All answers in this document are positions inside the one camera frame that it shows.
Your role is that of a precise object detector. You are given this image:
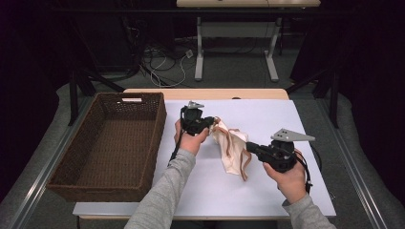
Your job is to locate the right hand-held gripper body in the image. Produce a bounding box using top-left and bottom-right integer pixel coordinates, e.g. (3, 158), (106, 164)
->
(259, 128), (316, 175)

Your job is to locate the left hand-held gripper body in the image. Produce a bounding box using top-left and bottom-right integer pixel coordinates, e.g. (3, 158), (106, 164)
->
(180, 100), (208, 136)

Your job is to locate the cream baby bodysuit brown trim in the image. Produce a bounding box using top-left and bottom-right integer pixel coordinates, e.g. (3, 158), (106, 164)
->
(209, 116), (253, 182)

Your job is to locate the brown wicker basket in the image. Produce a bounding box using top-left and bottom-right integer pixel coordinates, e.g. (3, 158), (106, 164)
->
(46, 92), (168, 203)

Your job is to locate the person's left hand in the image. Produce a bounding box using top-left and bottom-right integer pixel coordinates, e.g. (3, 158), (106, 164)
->
(173, 118), (210, 157)

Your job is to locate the person's right hand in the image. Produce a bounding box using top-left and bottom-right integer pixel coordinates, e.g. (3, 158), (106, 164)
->
(262, 149), (308, 205)

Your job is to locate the white table sheet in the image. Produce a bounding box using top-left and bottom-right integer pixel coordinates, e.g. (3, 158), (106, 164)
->
(73, 98), (337, 219)

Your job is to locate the black metal stand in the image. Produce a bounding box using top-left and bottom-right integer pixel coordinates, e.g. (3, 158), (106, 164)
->
(285, 67), (340, 130)
(68, 67), (126, 127)

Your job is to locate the white-legged desk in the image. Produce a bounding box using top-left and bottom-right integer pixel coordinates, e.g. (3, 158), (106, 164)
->
(176, 0), (322, 83)

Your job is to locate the right hand-held gripper black cable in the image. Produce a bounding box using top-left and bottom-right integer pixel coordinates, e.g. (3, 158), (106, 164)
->
(294, 149), (313, 195)

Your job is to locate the hand-held gripper black cable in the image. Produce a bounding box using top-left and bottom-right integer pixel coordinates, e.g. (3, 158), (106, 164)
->
(294, 149), (313, 195)
(167, 109), (186, 167)

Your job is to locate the left hand-held gripper black cable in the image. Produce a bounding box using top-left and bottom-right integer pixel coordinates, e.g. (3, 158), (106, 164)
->
(167, 109), (186, 167)

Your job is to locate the white floor cable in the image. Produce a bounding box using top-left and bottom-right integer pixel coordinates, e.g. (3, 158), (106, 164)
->
(148, 55), (188, 89)

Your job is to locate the aluminium floor rail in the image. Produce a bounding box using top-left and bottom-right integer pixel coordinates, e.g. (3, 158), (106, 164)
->
(317, 97), (389, 229)
(7, 95), (94, 229)

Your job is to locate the black floor cable bundle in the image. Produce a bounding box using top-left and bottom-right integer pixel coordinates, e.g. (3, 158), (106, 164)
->
(118, 17), (200, 84)

